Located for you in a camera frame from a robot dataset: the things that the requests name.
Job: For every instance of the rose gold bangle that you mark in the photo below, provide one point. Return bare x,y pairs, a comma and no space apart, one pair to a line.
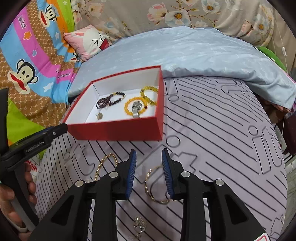
148,187

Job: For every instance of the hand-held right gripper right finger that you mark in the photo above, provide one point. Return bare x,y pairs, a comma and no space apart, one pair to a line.
167,176

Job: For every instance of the person's left hand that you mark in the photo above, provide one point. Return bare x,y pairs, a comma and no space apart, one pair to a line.
7,206

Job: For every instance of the silver wrist watch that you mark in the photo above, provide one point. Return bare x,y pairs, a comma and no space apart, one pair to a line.
136,109

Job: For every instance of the colourful cartoon monkey blanket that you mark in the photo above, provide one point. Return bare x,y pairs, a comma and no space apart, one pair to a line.
34,58

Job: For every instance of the red cardboard box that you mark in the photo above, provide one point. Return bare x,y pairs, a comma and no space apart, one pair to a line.
115,131

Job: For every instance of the pink cartoon pillow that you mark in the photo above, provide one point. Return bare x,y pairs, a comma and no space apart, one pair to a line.
87,41

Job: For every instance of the grey floral pillow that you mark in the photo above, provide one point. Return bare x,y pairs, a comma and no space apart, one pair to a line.
161,14

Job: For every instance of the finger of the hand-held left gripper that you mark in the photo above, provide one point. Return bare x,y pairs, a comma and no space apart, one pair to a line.
57,131
4,115

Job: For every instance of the grey striped bed sheet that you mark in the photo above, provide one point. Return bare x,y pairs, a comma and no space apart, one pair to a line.
219,150

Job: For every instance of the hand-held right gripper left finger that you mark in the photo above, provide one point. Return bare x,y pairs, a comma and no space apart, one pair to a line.
130,176

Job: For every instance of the light blue pillow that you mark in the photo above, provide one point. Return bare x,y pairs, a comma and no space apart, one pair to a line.
196,53

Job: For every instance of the green plastic object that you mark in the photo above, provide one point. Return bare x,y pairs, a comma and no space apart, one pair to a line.
274,56

